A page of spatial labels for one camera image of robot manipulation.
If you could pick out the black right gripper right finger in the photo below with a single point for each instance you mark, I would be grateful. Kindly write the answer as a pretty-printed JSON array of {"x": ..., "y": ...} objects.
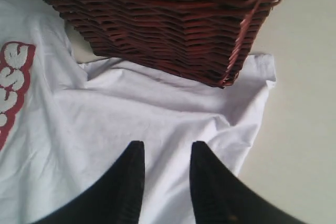
[{"x": 291, "y": 192}]

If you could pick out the dark red wicker basket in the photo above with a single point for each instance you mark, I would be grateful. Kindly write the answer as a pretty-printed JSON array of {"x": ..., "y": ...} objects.
[{"x": 203, "y": 40}]

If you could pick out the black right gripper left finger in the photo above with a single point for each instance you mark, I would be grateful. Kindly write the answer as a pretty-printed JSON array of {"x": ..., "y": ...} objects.
[{"x": 115, "y": 198}]

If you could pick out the white t-shirt red lettering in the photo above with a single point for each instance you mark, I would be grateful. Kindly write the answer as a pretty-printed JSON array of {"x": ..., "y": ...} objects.
[{"x": 77, "y": 119}]

